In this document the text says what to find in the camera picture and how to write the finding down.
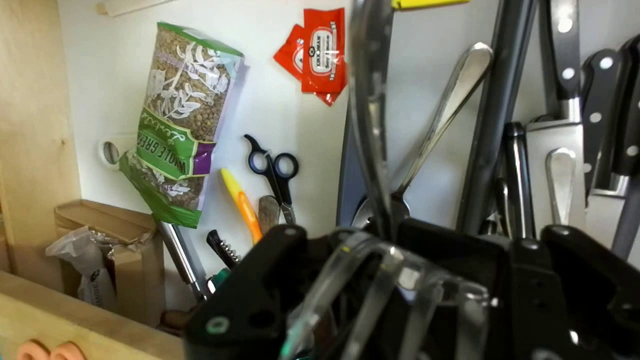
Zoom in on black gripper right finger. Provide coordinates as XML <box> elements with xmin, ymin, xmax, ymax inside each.
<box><xmin>388</xmin><ymin>219</ymin><xmax>640</xmax><ymax>360</ymax></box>

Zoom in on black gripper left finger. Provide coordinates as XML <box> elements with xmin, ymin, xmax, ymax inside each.
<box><xmin>185</xmin><ymin>224</ymin><xmax>386</xmax><ymax>360</ymax></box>

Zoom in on black cutlery tray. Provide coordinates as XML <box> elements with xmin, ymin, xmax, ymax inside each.
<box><xmin>335</xmin><ymin>0</ymin><xmax>640</xmax><ymax>268</ymax></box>

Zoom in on wooden drawer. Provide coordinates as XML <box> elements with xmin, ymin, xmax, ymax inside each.
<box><xmin>0</xmin><ymin>0</ymin><xmax>640</xmax><ymax>337</ymax></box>

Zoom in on small green tool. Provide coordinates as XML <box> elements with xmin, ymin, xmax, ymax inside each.
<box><xmin>210</xmin><ymin>266</ymin><xmax>235</xmax><ymax>291</ymax></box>

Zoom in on black toothed tool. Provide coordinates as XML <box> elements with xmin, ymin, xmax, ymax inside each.
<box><xmin>205</xmin><ymin>229</ymin><xmax>242</xmax><ymax>271</ymax></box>

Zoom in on small grey tool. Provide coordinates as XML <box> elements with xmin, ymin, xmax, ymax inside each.
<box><xmin>256</xmin><ymin>194</ymin><xmax>284</xmax><ymax>235</ymax></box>

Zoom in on orange yellow pen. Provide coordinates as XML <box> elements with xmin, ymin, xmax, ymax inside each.
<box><xmin>219</xmin><ymin>166</ymin><xmax>264</xmax><ymax>246</ymax></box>

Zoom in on dark steel utensil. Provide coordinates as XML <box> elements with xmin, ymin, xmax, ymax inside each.
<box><xmin>500</xmin><ymin>120</ymin><xmax>539</xmax><ymax>245</ymax></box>

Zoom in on small cardboard box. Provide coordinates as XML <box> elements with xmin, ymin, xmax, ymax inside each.
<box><xmin>53</xmin><ymin>198</ymin><xmax>166</xmax><ymax>330</ymax></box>

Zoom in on clear plastic bag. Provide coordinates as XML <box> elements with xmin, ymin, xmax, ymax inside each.
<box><xmin>44</xmin><ymin>224</ymin><xmax>115</xmax><ymax>311</ymax></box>

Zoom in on green snack bag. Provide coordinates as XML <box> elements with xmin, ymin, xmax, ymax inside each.
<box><xmin>118</xmin><ymin>20</ymin><xmax>246</xmax><ymax>230</ymax></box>

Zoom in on red ketchup packet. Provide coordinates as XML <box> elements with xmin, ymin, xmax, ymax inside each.
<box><xmin>272</xmin><ymin>24</ymin><xmax>340</xmax><ymax>109</ymax></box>
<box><xmin>300</xmin><ymin>6</ymin><xmax>351</xmax><ymax>96</ymax></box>

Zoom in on yellow tool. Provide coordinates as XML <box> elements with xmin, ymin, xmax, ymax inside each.
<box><xmin>391</xmin><ymin>0</ymin><xmax>470</xmax><ymax>13</ymax></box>

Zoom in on steel-handled tool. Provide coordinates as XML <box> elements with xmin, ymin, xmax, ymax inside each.
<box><xmin>156</xmin><ymin>221</ymin><xmax>216</xmax><ymax>304</ymax></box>

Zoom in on steel cutlery handle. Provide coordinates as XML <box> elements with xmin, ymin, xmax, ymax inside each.
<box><xmin>545</xmin><ymin>147</ymin><xmax>580</xmax><ymax>229</ymax></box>
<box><xmin>388</xmin><ymin>40</ymin><xmax>497</xmax><ymax>200</ymax></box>

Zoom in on black-handled scissors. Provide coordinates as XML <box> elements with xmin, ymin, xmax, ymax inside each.
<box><xmin>242</xmin><ymin>132</ymin><xmax>302</xmax><ymax>226</ymax></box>

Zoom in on black riveted-handle knife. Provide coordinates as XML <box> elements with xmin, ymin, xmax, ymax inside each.
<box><xmin>609</xmin><ymin>34</ymin><xmax>640</xmax><ymax>265</ymax></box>
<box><xmin>580</xmin><ymin>48</ymin><xmax>635</xmax><ymax>198</ymax></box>
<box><xmin>526</xmin><ymin>0</ymin><xmax>591</xmax><ymax>232</ymax></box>

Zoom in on orange-handled scissors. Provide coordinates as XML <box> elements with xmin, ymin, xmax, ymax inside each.
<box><xmin>15</xmin><ymin>340</ymin><xmax>88</xmax><ymax>360</ymax></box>

